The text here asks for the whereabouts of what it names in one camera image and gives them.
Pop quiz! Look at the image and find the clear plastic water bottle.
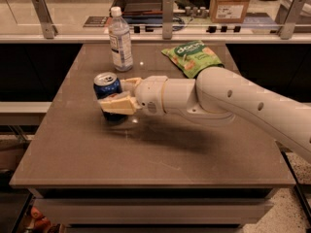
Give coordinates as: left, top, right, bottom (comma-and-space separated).
108, 7, 133, 72

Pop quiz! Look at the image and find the metal glass bracket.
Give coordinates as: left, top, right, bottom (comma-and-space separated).
31, 0, 58, 39
279, 0, 309, 40
162, 0, 174, 40

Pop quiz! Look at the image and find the cardboard box with label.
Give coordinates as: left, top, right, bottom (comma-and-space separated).
209, 0, 250, 23

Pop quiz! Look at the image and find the blue pepsi can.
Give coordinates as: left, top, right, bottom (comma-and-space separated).
93, 72, 125, 122

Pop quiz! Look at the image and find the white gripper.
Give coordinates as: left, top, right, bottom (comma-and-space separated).
98, 76, 168, 116

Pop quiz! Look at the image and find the dark placard on floor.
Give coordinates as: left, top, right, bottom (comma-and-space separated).
84, 17, 108, 27

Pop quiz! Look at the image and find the orange object under table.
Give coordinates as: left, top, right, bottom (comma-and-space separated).
30, 207, 52, 233

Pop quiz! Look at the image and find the green snack bag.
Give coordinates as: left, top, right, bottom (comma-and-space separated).
161, 40, 224, 79

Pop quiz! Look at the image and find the right metal glass bracket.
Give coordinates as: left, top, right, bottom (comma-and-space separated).
279, 0, 309, 40

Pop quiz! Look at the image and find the middle metal glass bracket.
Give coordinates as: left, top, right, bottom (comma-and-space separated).
162, 0, 174, 40

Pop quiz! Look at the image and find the left metal glass bracket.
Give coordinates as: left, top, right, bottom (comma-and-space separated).
31, 0, 58, 39

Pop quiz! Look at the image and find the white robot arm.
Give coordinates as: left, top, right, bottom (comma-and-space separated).
98, 67, 311, 162

